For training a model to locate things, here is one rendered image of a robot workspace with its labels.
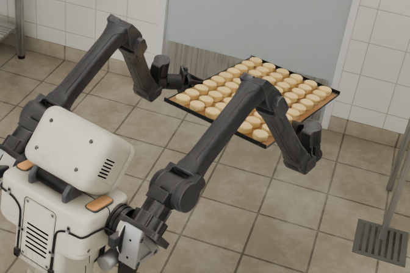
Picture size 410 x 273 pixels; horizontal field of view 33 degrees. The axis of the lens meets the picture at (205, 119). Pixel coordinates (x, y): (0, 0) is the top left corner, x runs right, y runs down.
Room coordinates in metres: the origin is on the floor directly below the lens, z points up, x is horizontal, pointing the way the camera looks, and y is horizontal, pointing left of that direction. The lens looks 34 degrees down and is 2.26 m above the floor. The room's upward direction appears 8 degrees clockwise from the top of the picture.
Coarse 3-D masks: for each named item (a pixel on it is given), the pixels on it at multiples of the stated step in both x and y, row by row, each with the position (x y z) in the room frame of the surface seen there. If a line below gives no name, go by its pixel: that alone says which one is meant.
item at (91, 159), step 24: (48, 120) 1.34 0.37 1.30; (72, 120) 1.33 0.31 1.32; (48, 144) 1.29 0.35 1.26; (72, 144) 1.28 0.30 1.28; (96, 144) 1.26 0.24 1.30; (120, 144) 1.30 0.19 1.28; (48, 168) 1.25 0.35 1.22; (72, 168) 1.23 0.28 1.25; (96, 168) 1.23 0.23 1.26; (120, 168) 1.30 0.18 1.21; (96, 192) 1.24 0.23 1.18
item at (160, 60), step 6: (156, 60) 2.11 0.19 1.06; (162, 60) 2.11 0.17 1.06; (168, 60) 2.12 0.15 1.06; (156, 66) 2.08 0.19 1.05; (162, 66) 2.09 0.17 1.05; (168, 66) 2.11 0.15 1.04; (150, 72) 2.09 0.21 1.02; (156, 72) 2.08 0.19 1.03; (162, 72) 2.10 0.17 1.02; (156, 78) 2.08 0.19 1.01; (156, 90) 2.05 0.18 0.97; (156, 96) 2.05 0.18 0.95
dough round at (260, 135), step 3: (258, 129) 1.86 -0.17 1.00; (255, 132) 1.84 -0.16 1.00; (258, 132) 1.84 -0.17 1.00; (261, 132) 1.84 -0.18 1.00; (264, 132) 1.85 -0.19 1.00; (255, 135) 1.82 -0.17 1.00; (258, 135) 1.82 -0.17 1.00; (261, 135) 1.82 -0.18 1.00; (264, 135) 1.83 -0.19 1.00; (267, 135) 1.83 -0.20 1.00; (255, 138) 1.82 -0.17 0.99; (258, 138) 1.81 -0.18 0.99; (261, 138) 1.81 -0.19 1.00; (264, 138) 1.82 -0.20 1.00; (267, 138) 1.83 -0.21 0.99; (261, 141) 1.81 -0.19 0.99; (264, 141) 1.82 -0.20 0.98
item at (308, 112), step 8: (240, 64) 2.41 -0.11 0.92; (232, 80) 2.24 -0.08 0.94; (192, 88) 2.11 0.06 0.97; (216, 88) 2.14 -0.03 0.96; (304, 96) 2.22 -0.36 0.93; (328, 96) 2.26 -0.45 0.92; (320, 104) 2.18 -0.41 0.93; (200, 112) 1.94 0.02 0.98; (312, 112) 2.10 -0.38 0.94; (296, 120) 2.01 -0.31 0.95; (256, 128) 1.90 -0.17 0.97; (272, 136) 1.86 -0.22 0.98
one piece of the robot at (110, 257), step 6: (108, 252) 1.29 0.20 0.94; (114, 252) 1.29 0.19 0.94; (102, 258) 1.26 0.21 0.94; (108, 258) 1.27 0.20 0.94; (114, 258) 1.27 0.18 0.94; (102, 264) 1.26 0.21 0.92; (108, 264) 1.25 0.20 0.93; (114, 264) 1.27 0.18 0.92; (120, 264) 1.28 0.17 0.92; (102, 270) 1.26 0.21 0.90; (108, 270) 1.25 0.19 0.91; (120, 270) 1.28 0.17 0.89; (126, 270) 1.30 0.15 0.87; (132, 270) 1.32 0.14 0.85
